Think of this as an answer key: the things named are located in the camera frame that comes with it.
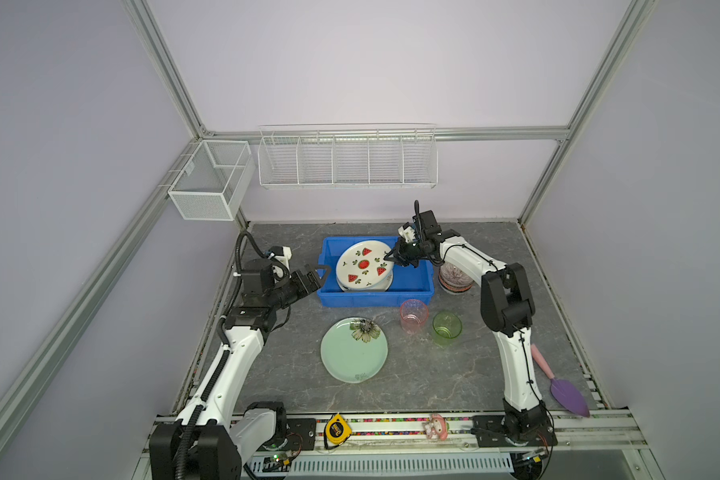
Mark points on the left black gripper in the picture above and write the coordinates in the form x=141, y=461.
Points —
x=310, y=278

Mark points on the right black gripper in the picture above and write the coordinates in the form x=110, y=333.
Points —
x=398, y=254

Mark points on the white watermelon plate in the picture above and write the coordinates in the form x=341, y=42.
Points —
x=364, y=267

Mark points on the light green flower plate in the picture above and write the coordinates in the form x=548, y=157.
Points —
x=354, y=350

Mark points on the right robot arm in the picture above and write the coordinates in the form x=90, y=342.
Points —
x=506, y=307

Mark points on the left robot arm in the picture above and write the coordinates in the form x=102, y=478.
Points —
x=203, y=442

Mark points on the blue plastic bin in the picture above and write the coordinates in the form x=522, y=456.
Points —
x=407, y=283

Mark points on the pink transparent cup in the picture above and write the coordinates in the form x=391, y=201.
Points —
x=413, y=315

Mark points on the stacked patterned bowls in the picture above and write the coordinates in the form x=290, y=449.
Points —
x=453, y=280

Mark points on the green transparent cup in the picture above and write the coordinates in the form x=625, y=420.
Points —
x=446, y=328

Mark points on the white mesh box basket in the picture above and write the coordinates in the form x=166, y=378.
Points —
x=213, y=181

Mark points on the yellow tape measure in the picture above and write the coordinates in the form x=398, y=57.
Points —
x=336, y=432

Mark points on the pink toy figure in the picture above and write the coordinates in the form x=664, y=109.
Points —
x=435, y=428

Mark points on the white vent grille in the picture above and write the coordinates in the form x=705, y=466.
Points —
x=408, y=465

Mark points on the purple pink spatula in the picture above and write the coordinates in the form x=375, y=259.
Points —
x=563, y=391

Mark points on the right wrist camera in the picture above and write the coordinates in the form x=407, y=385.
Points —
x=408, y=233

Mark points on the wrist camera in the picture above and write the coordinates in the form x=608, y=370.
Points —
x=408, y=233
x=281, y=256

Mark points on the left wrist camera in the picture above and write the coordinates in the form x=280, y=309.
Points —
x=281, y=256

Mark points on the white wire shelf basket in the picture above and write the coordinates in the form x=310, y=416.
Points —
x=386, y=155

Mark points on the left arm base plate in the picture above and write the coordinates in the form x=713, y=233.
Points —
x=291, y=433

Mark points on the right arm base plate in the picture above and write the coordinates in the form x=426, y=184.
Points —
x=498, y=430

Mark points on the aluminium front rail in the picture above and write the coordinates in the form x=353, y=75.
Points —
x=404, y=433

